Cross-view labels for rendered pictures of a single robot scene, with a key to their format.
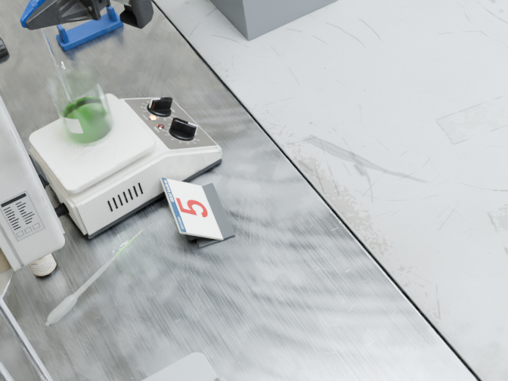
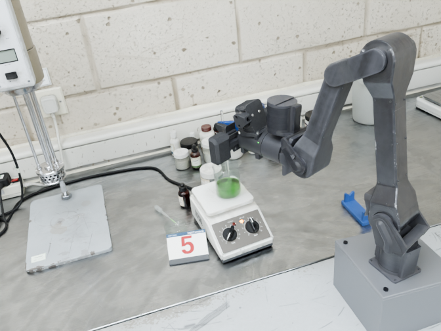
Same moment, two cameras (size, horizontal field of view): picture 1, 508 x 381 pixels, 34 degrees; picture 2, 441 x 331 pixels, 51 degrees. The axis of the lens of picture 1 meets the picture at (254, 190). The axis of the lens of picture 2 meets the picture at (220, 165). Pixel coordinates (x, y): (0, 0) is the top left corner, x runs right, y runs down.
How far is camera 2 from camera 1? 1.12 m
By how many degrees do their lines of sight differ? 72
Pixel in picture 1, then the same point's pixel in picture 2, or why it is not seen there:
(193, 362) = (106, 245)
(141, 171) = (201, 215)
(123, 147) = (210, 203)
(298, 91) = (273, 305)
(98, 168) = (199, 196)
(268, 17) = (342, 287)
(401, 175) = not seen: outside the picture
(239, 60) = (313, 278)
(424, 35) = not seen: outside the picture
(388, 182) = not seen: outside the picture
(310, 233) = (155, 295)
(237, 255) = (157, 265)
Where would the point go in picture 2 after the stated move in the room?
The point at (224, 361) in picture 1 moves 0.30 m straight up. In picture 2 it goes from (103, 257) to (69, 145)
